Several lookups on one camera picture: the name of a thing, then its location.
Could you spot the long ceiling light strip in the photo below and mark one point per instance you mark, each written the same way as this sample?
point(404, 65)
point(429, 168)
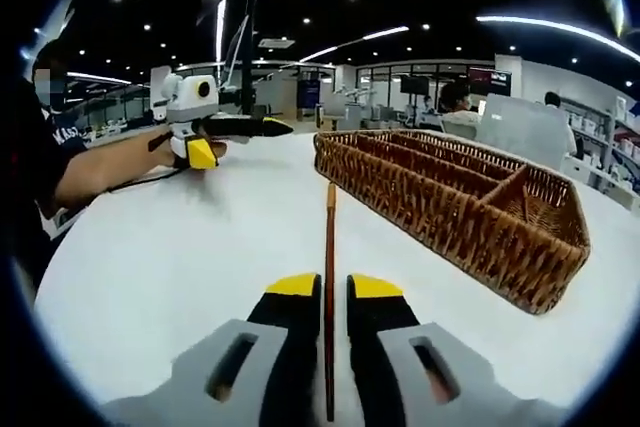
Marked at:
point(550, 27)
point(385, 33)

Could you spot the white desk partition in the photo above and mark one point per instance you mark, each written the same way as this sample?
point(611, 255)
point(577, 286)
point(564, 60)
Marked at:
point(520, 132)

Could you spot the person's head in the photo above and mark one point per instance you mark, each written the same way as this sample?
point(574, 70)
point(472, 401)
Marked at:
point(50, 54)

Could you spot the black monitor on stand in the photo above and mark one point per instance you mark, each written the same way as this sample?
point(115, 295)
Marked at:
point(414, 85)

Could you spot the wall screen with red picture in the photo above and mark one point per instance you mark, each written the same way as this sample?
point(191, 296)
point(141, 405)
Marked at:
point(490, 82)

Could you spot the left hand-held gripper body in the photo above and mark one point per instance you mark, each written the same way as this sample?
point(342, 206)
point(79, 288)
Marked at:
point(187, 107)

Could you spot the brown wicker utensil storage tray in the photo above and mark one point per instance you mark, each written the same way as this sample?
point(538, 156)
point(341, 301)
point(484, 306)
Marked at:
point(425, 202)

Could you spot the metal shelf with white boxes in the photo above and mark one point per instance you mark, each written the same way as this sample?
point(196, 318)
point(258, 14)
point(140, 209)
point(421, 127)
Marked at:
point(610, 142)

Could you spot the black stand pole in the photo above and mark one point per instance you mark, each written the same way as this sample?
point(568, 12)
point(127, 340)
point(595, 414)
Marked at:
point(247, 72)

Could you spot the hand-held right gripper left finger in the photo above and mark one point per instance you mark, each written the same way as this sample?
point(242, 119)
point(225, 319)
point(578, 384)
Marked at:
point(285, 347)

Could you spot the person's torso in dark shirt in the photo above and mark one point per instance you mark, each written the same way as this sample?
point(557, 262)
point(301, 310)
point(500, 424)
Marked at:
point(35, 172)

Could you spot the person's left hand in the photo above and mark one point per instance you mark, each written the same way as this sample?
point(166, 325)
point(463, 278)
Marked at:
point(161, 152)

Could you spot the dark blue standing banner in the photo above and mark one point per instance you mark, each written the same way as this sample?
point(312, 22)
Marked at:
point(307, 94)

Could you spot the white office chair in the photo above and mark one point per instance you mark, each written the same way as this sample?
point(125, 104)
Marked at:
point(62, 222)

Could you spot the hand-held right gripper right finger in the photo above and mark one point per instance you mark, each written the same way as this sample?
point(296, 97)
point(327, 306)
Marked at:
point(380, 347)

